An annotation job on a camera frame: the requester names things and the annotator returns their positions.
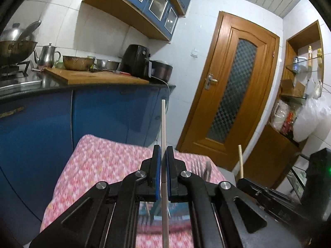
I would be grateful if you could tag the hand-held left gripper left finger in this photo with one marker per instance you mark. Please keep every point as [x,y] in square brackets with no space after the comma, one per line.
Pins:
[157,178]

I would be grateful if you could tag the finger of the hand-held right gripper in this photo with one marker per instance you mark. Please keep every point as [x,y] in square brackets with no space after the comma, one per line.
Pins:
[250,188]

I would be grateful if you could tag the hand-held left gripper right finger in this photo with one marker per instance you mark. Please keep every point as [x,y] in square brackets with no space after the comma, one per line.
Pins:
[170,178]

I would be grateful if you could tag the wooden chopstick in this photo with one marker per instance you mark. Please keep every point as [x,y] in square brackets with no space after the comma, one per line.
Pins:
[241,160]
[163,124]

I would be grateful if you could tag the metal fork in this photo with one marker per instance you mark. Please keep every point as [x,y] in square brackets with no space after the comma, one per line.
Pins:
[203,170]

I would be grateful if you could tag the black framed glass tank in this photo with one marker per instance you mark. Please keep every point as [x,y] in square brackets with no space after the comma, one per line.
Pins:
[297,183]

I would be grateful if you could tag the low wooden cabinet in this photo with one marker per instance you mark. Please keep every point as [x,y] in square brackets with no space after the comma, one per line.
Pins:
[274,155]

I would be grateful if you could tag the pink floral tablecloth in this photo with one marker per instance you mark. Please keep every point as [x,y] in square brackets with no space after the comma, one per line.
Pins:
[103,160]

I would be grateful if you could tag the white plastic bag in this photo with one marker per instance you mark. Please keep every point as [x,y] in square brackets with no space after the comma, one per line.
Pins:
[310,118]

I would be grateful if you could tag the clear bag of food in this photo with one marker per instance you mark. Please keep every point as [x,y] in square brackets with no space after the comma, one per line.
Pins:
[280,113]

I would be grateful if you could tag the blue base cabinet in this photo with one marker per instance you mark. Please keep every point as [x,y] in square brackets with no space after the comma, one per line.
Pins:
[103,113]

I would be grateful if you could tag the dark rice cooker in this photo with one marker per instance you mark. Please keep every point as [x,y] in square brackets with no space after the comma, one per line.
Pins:
[161,69]

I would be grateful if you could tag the wooden cutting board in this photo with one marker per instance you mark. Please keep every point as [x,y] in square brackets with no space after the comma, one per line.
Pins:
[98,78]

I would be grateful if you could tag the black air fryer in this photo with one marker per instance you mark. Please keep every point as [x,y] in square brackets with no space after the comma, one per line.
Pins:
[135,59]

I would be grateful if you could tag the small metal bowl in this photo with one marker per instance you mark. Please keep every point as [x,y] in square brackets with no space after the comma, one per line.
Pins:
[108,64]

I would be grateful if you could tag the metal colander bowl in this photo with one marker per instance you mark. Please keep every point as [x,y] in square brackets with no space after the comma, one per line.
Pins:
[77,63]

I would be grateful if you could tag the wooden door with glass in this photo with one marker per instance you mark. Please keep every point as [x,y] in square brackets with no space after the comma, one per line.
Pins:
[227,44]

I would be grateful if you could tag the metal kettle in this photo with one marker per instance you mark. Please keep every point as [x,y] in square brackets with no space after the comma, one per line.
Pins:
[46,56]

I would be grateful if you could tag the gas stove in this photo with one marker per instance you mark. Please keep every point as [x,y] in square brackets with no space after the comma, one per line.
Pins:
[13,71]

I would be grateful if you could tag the metal wok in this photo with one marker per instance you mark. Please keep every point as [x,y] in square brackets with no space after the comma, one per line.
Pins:
[15,51]

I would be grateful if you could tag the metal wok lid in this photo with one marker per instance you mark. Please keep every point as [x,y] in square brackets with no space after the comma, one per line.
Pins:
[18,32]

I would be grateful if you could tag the wooden wall shelf niche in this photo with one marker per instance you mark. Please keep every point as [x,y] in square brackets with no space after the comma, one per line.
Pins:
[289,64]

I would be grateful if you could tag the white wall socket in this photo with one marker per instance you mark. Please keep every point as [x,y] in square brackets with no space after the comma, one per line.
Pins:
[194,53]

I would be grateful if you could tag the blue wall cabinet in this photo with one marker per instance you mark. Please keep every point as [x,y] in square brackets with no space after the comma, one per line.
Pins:
[155,2]

